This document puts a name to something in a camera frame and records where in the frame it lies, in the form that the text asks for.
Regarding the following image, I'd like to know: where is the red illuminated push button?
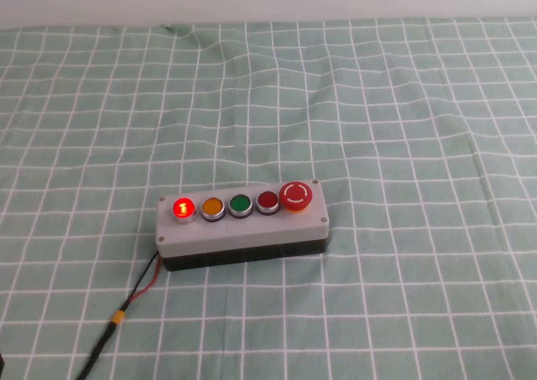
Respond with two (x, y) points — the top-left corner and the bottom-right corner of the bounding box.
(172, 195), (198, 225)

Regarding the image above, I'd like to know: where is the dark red push button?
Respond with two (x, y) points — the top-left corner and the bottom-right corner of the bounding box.
(255, 190), (281, 216)

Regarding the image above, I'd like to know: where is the red mushroom emergency stop button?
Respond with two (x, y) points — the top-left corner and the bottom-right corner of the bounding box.
(279, 180), (314, 215)

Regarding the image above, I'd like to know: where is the green push button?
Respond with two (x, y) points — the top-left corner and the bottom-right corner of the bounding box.
(227, 193), (254, 220)

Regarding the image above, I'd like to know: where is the grey button control box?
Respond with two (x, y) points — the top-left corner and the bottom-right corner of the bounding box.
(154, 178), (332, 274)

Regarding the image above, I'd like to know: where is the yellow push button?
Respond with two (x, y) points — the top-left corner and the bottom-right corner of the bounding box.
(200, 196), (227, 222)

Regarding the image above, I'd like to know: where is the green checkered tablecloth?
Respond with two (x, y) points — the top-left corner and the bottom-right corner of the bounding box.
(0, 17), (537, 380)

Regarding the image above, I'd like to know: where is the thin red wire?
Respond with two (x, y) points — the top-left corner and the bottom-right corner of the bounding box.
(124, 254), (163, 306)

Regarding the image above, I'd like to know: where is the thin black wire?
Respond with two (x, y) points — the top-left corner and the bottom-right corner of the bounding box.
(120, 250), (161, 312)

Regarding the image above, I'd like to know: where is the black sleeved cable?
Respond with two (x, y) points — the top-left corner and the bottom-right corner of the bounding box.
(73, 320), (117, 380)

